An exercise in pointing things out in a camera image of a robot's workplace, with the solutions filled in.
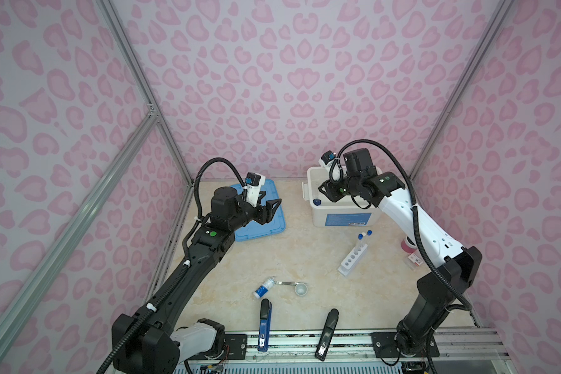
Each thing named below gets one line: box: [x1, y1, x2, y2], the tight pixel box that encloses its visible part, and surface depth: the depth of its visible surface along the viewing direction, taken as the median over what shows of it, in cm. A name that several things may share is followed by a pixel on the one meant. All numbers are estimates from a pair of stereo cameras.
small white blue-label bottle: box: [253, 276, 276, 300], surface depth 85 cm
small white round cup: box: [294, 282, 308, 297], surface depth 84 cm
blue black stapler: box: [257, 298, 272, 353], surface depth 76 cm
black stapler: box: [314, 308, 340, 362], surface depth 73 cm
